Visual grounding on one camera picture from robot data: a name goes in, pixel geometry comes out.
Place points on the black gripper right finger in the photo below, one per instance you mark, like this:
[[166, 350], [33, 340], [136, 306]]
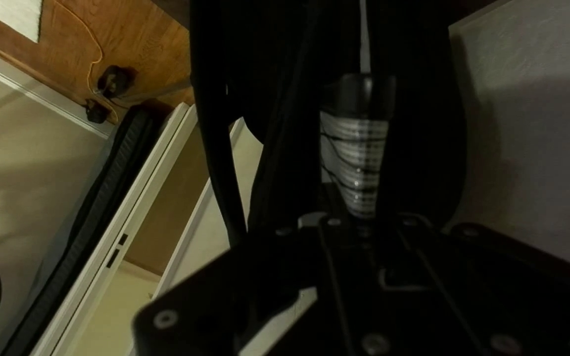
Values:
[[484, 290]]

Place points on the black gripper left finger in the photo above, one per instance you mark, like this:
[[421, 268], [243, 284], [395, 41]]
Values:
[[286, 298]]

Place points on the black wallet silver woven panel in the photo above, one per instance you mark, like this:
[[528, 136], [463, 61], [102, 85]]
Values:
[[358, 160]]

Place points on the black ribbed strip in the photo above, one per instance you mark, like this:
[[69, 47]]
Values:
[[88, 225]]

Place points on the black power plug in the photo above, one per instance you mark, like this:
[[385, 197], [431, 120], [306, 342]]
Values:
[[96, 112], [116, 81]]

